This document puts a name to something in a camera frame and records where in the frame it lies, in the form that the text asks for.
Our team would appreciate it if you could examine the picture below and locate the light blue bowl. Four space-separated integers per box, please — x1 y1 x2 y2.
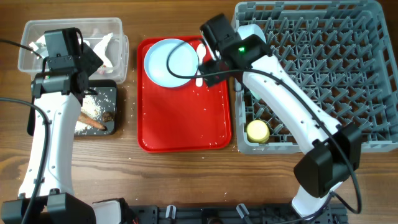
237 24 266 43

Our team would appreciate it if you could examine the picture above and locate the white rice pile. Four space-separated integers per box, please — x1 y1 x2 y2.
75 95 102 134

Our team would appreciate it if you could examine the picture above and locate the white napkin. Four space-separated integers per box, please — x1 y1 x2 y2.
29 32 114 68

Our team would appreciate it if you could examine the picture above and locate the light blue plate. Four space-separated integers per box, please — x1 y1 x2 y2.
144 39 198 88

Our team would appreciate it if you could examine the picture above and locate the brown carrot stick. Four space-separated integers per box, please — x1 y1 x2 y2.
78 112 107 131

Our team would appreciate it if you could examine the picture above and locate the brown food scrap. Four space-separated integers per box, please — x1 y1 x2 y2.
102 111 115 123

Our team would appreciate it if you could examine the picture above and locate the yellow plastic cup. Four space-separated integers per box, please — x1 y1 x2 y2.
246 120 270 144

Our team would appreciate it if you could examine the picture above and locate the mint green bowl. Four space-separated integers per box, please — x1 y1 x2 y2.
250 90 261 100

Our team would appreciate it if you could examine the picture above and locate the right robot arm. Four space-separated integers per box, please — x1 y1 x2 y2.
197 14 362 220

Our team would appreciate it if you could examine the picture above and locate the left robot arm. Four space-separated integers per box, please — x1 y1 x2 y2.
1 27 135 223

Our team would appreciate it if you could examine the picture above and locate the black waste tray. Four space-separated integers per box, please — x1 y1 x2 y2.
27 79 118 138

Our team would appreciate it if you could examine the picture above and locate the grey dishwasher rack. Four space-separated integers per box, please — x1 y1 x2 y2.
231 1 397 152

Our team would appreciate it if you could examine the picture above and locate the white plastic spoon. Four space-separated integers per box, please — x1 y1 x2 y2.
195 44 206 87

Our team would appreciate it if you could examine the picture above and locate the clear plastic bin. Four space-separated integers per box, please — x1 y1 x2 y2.
18 17 129 84

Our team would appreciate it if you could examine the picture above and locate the red serving tray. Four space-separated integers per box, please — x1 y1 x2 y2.
136 38 232 153

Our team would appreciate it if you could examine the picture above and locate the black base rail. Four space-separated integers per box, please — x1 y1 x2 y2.
130 203 349 224

